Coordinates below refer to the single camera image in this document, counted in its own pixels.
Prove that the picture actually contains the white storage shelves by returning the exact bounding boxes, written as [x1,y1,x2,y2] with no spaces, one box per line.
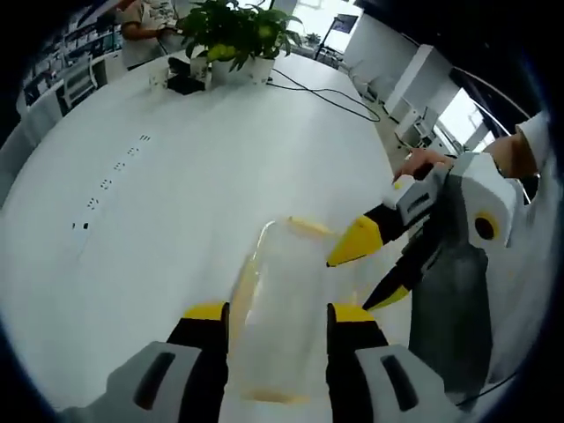
[21,12,127,89]

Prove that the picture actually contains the white paper cup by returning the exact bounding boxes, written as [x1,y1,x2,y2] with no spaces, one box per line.
[148,68,171,92]

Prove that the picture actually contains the black tripod stand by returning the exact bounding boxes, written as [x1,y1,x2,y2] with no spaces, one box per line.
[315,12,359,61]

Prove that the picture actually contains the black table cable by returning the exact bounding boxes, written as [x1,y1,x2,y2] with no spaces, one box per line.
[266,68,381,123]

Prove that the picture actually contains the clear box with yellow buckle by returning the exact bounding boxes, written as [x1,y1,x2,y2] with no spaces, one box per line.
[226,214,380,404]

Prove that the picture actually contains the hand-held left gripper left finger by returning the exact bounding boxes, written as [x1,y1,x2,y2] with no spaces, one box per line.
[56,301,231,423]

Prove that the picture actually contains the thin black cable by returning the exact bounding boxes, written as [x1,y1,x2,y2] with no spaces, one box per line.
[456,367,523,406]

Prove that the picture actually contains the black object on table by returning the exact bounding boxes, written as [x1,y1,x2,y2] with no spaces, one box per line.
[167,56,208,94]

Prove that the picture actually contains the person's right hand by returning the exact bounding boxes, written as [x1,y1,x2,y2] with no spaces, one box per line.
[393,147,456,182]

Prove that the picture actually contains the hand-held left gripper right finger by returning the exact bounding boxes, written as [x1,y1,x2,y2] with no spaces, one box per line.
[325,302,468,423]

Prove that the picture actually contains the white office chair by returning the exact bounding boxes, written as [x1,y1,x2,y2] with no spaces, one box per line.
[61,55,99,108]

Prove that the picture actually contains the white plant pot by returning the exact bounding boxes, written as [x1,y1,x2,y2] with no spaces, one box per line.
[245,56,276,85]
[189,56,212,83]
[210,59,239,85]

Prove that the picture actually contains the green leafy plant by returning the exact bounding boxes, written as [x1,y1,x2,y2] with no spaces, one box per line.
[179,0,305,71]

